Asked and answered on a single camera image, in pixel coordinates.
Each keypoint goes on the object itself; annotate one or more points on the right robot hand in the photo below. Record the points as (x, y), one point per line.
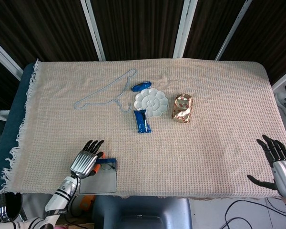
(284, 176)

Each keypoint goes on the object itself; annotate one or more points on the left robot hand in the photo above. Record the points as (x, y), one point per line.
(83, 164)

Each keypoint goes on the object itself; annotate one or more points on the blue glasses case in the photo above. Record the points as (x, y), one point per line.
(97, 183)

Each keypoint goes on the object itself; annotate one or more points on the orange tool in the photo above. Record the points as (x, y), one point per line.
(87, 202)

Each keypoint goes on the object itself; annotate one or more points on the long blue snack packet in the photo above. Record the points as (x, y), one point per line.
(141, 124)

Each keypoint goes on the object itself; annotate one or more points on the grey plastic chair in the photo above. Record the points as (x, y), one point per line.
(140, 212)

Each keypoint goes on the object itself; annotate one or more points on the teal padded table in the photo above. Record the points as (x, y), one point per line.
(12, 119)

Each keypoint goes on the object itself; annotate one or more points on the chrome metal stand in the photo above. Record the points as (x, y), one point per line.
(2, 207)

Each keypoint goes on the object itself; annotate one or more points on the white flower paint palette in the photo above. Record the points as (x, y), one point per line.
(152, 102)

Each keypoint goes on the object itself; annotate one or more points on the small blue snack packet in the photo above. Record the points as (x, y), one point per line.
(140, 86)

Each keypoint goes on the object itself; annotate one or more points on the beige waffle blanket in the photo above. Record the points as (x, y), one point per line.
(181, 155)

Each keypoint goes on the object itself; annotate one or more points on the gold foil snack bag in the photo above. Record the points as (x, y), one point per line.
(182, 108)

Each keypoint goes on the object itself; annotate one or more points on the dark brown slatted panel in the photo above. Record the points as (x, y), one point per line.
(38, 28)
(271, 35)
(138, 26)
(212, 23)

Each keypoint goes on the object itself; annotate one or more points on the white frame post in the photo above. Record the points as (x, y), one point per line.
(184, 28)
(233, 28)
(284, 78)
(93, 28)
(4, 57)

